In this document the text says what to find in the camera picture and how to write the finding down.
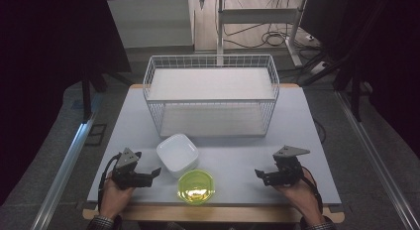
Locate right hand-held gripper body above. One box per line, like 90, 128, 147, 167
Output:
270, 145, 311, 186

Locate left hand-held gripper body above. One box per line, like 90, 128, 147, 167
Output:
111, 147, 154, 190

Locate white square bowl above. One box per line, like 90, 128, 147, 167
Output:
156, 133, 200, 179

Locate yellow-green translucent bowl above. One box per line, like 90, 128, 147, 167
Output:
176, 169, 216, 205

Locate white wire rack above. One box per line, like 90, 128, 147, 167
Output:
142, 54, 281, 139

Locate person's right hand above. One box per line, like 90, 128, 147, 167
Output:
272, 168, 324, 225

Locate person's left hand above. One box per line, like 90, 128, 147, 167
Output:
98, 174, 137, 222

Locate black metal stand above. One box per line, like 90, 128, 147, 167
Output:
80, 62, 135, 124
296, 41, 374, 123

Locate white power strip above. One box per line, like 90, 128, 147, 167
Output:
309, 60, 332, 76

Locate dark curtain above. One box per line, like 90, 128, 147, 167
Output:
343, 0, 420, 159
0, 0, 133, 206

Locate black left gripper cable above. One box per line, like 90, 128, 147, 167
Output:
97, 152, 124, 214

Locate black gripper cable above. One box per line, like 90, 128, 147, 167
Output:
97, 152, 124, 214
298, 169, 325, 215

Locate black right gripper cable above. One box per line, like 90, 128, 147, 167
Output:
298, 169, 325, 215

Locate thin black cable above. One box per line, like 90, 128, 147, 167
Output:
312, 118, 328, 145

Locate aluminium rail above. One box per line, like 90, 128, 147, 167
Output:
30, 93, 102, 230
334, 90, 420, 230

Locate black floor cables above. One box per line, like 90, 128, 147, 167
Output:
222, 22, 320, 52

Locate white desk frame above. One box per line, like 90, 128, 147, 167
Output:
216, 0, 309, 67

